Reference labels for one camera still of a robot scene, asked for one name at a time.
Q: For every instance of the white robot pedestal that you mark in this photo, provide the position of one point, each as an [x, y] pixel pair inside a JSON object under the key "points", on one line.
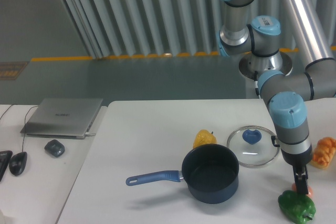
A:
{"points": [[251, 67]]}

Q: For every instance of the green bell pepper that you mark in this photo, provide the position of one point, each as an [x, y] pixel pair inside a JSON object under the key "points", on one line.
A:
{"points": [[296, 207]]}

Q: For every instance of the yellow bell pepper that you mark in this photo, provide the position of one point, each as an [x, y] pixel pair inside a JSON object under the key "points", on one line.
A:
{"points": [[204, 137]]}

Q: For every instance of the black computer mouse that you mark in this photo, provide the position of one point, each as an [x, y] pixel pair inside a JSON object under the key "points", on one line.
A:
{"points": [[17, 163]]}

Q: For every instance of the dark blue saucepan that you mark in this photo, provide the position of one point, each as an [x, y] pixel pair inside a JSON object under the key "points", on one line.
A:
{"points": [[210, 171]]}

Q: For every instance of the orange braided bread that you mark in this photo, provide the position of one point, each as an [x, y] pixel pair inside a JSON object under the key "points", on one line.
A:
{"points": [[323, 153]]}

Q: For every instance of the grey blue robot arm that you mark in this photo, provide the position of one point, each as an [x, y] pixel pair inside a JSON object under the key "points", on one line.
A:
{"points": [[285, 96]]}

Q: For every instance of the brown egg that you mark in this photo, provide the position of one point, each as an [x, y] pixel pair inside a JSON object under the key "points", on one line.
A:
{"points": [[310, 191]]}

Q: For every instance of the white folding partition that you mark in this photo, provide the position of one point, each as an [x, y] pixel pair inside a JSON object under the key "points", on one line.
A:
{"points": [[195, 27]]}

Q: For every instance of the silver laptop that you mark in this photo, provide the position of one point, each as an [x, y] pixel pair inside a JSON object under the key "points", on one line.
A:
{"points": [[63, 118]]}

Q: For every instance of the glass pot lid blue knob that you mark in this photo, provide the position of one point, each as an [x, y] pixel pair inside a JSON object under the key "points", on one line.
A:
{"points": [[253, 146]]}

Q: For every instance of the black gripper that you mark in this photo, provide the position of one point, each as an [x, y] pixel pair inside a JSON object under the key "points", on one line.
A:
{"points": [[299, 162]]}

